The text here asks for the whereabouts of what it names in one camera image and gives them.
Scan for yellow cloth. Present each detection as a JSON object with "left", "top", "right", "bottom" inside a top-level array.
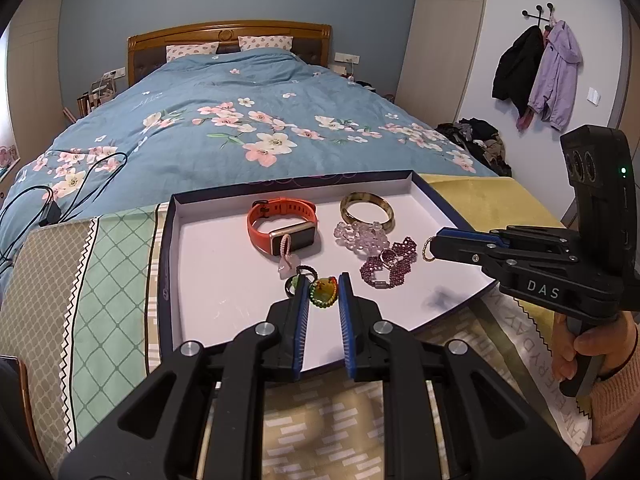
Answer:
[{"left": 417, "top": 172, "right": 596, "bottom": 418}]

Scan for purple bead bracelet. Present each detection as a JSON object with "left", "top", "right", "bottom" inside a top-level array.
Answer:
[{"left": 360, "top": 238, "right": 418, "bottom": 291}]

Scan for dark clothes pile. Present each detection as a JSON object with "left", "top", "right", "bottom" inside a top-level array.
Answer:
[{"left": 435, "top": 117, "right": 513, "bottom": 178}]

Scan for black coat hooks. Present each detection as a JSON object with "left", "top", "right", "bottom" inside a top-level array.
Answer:
[{"left": 521, "top": 4, "right": 556, "bottom": 26}]

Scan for blue floral duvet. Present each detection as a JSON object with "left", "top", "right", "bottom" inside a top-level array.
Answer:
[{"left": 0, "top": 52, "right": 501, "bottom": 271}]

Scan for wooden headboard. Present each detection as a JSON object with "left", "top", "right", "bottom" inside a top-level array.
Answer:
[{"left": 126, "top": 21, "right": 333, "bottom": 88}]

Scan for green bead bracelet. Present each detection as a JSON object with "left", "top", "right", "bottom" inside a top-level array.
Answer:
[{"left": 307, "top": 276, "right": 342, "bottom": 307}]

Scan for orange smartwatch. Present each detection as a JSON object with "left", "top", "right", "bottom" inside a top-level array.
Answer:
[{"left": 246, "top": 197, "right": 319, "bottom": 256}]

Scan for patchwork printed cloth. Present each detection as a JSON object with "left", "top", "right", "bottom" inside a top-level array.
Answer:
[{"left": 0, "top": 202, "right": 596, "bottom": 480}]

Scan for person's right hand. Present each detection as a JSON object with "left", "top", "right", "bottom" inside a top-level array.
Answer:
[{"left": 551, "top": 310, "right": 640, "bottom": 381}]

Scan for clear crystal bead bracelet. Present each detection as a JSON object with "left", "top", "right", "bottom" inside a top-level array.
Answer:
[{"left": 334, "top": 220, "right": 392, "bottom": 256}]

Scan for cosmetics on nightstand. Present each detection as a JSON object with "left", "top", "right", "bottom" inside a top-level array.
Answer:
[{"left": 76, "top": 77, "right": 118, "bottom": 116}]

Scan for white dotted pillow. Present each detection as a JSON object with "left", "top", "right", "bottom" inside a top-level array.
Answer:
[
  {"left": 166, "top": 42, "right": 221, "bottom": 62},
  {"left": 238, "top": 35, "right": 293, "bottom": 52}
]

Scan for black cable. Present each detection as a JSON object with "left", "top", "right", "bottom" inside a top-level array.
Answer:
[{"left": 0, "top": 152, "right": 128, "bottom": 271}]

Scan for amber bangle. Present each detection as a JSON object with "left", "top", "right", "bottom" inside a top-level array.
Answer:
[{"left": 340, "top": 191, "right": 397, "bottom": 233}]

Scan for black jacket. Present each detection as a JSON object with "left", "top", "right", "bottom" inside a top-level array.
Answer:
[{"left": 492, "top": 25, "right": 545, "bottom": 118}]

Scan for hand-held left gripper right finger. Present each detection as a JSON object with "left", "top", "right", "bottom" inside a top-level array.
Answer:
[{"left": 337, "top": 272, "right": 586, "bottom": 480}]

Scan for pink cord charm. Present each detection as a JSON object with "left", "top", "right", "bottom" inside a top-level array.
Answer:
[{"left": 277, "top": 232, "right": 303, "bottom": 278}]

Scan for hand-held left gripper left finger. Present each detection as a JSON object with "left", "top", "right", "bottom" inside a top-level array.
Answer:
[{"left": 59, "top": 272, "right": 312, "bottom": 480}]

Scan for dark blue cardboard tray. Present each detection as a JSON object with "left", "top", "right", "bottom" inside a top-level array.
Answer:
[{"left": 159, "top": 170, "right": 498, "bottom": 376}]

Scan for purple jacket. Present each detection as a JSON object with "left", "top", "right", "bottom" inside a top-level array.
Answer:
[{"left": 517, "top": 20, "right": 583, "bottom": 133}]

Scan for person's right forearm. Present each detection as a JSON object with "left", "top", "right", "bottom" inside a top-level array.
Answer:
[{"left": 590, "top": 350, "right": 640, "bottom": 446}]

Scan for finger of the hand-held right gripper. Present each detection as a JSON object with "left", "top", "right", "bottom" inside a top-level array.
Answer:
[
  {"left": 430, "top": 236, "right": 577, "bottom": 281},
  {"left": 435, "top": 226, "right": 576, "bottom": 257}
]

